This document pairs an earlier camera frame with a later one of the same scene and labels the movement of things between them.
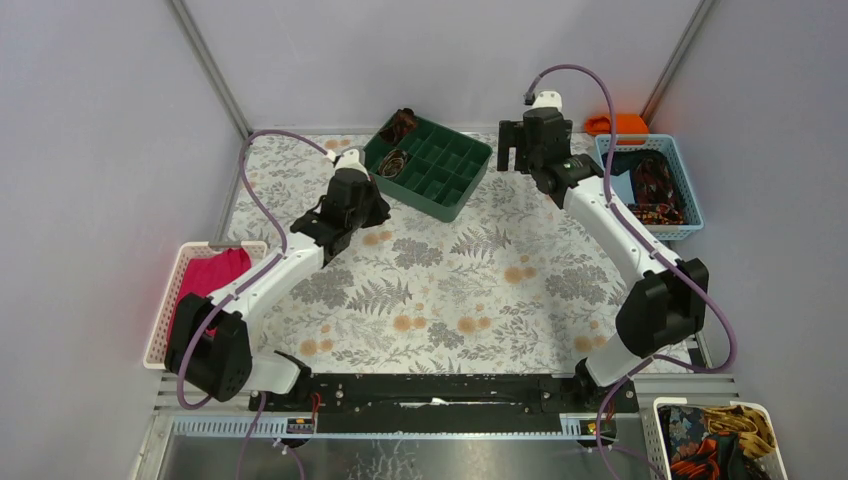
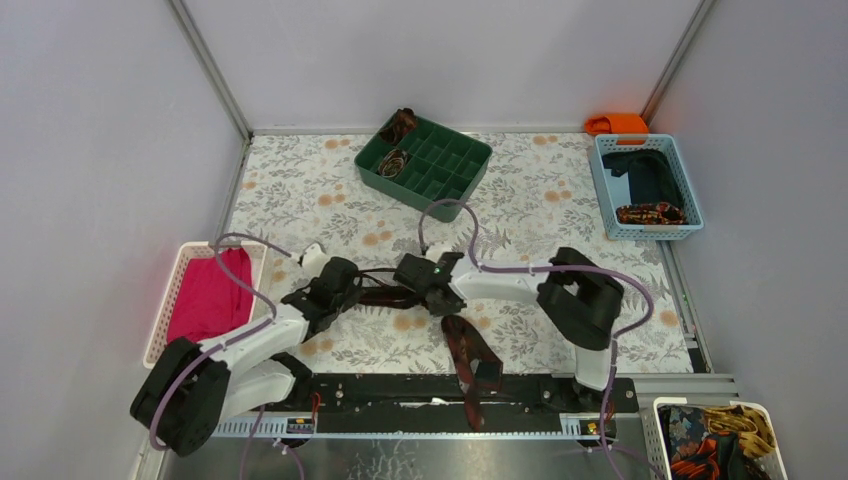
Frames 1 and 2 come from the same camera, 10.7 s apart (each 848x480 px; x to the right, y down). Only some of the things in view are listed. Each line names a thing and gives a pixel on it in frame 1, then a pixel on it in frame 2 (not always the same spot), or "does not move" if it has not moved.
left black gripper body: (317, 225) → (351, 285)
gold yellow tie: (756, 445) does not move
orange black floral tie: (696, 452) does not move
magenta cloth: (204, 273) does not move
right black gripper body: (511, 135) → (449, 308)
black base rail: (463, 404) does not move
